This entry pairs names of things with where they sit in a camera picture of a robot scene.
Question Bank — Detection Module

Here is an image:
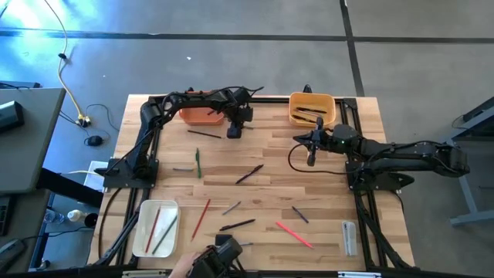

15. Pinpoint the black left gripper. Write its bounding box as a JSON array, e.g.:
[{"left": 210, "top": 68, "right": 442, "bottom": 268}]
[{"left": 225, "top": 87, "right": 255, "bottom": 139}]

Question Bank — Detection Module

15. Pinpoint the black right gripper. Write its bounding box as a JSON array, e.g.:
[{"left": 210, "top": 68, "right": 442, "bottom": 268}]
[{"left": 293, "top": 117, "right": 333, "bottom": 167}]

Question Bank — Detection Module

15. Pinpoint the pink pencil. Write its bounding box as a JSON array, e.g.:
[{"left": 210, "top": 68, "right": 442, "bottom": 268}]
[{"left": 275, "top": 221, "right": 314, "bottom": 249}]

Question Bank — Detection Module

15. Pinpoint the green pencil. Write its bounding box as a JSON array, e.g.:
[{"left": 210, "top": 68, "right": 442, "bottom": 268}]
[{"left": 151, "top": 214, "right": 178, "bottom": 256}]

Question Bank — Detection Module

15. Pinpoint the yellow plastic bin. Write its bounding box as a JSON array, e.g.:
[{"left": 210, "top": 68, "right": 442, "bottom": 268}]
[{"left": 288, "top": 91, "right": 337, "bottom": 128}]

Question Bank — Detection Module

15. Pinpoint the orange plastic bin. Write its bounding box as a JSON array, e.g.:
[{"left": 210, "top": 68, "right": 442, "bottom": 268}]
[{"left": 178, "top": 90, "right": 227, "bottom": 127}]

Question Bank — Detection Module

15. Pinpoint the black handheld device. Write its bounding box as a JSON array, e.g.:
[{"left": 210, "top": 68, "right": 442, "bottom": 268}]
[{"left": 188, "top": 233, "right": 245, "bottom": 278}]

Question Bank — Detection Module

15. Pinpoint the white paper sheet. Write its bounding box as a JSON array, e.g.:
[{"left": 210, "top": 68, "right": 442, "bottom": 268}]
[{"left": 87, "top": 160, "right": 110, "bottom": 193}]

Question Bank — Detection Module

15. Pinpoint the person's hand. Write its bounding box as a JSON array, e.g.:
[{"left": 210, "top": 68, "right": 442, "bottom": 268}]
[{"left": 168, "top": 251, "right": 201, "bottom": 278}]

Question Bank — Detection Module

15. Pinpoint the white plastic tray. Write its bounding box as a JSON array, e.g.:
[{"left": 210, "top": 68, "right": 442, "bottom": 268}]
[{"left": 131, "top": 198, "right": 181, "bottom": 259}]

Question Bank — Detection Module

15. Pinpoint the black round cup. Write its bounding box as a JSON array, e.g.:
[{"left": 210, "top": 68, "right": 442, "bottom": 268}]
[{"left": 83, "top": 212, "right": 100, "bottom": 229}]

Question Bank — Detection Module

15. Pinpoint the black table leg beam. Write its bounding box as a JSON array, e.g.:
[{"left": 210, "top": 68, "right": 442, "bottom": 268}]
[{"left": 36, "top": 168, "right": 104, "bottom": 209}]

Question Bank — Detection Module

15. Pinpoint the white bottle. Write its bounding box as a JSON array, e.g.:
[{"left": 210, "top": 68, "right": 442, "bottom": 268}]
[{"left": 66, "top": 208, "right": 86, "bottom": 222}]

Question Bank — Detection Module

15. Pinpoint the clear water bottle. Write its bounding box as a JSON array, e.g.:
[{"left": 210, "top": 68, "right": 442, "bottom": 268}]
[{"left": 42, "top": 208, "right": 66, "bottom": 225}]

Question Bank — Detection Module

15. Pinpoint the grey table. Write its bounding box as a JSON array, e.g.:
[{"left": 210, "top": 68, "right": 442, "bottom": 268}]
[{"left": 0, "top": 86, "right": 66, "bottom": 195}]

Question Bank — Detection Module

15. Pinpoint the black flat bar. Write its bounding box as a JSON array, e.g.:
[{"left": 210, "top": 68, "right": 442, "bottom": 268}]
[{"left": 0, "top": 80, "right": 42, "bottom": 90}]

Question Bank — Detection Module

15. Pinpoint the black box device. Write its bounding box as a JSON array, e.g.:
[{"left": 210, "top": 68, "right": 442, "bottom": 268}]
[{"left": 0, "top": 100, "right": 25, "bottom": 134}]

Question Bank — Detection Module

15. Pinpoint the black keyboard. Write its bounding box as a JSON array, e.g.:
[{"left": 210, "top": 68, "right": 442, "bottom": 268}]
[{"left": 0, "top": 195, "right": 15, "bottom": 237}]

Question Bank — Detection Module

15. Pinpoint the grey computer mouse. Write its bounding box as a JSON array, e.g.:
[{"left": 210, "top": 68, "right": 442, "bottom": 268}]
[{"left": 0, "top": 238, "right": 26, "bottom": 271}]

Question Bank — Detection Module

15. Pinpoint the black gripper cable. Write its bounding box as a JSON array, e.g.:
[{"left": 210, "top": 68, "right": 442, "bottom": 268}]
[
  {"left": 215, "top": 85, "right": 266, "bottom": 97},
  {"left": 287, "top": 143, "right": 348, "bottom": 175}
]

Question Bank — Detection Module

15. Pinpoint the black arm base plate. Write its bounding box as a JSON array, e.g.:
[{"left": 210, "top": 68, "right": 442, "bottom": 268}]
[
  {"left": 102, "top": 157, "right": 160, "bottom": 190},
  {"left": 345, "top": 160, "right": 416, "bottom": 193}
]

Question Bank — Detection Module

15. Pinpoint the metal bracket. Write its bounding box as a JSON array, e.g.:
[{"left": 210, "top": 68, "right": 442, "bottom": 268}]
[
  {"left": 337, "top": 271, "right": 382, "bottom": 278},
  {"left": 121, "top": 270, "right": 167, "bottom": 278}
]

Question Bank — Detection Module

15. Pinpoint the thin black floor cable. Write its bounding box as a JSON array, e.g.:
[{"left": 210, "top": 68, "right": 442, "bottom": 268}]
[{"left": 57, "top": 103, "right": 121, "bottom": 134}]

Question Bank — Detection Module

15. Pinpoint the white cable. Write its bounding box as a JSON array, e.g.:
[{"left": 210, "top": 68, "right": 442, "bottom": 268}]
[{"left": 68, "top": 169, "right": 103, "bottom": 178}]

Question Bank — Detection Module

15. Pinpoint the thick black cable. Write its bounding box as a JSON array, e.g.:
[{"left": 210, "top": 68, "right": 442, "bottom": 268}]
[{"left": 97, "top": 188, "right": 124, "bottom": 260}]

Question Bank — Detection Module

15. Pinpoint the blue-grey metal table frame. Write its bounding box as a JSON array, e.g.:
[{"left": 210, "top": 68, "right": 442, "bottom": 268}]
[{"left": 439, "top": 96, "right": 494, "bottom": 227}]

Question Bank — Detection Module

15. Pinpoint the yellow floor cable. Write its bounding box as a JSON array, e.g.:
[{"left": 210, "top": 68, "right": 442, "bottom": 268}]
[{"left": 42, "top": 0, "right": 86, "bottom": 124}]

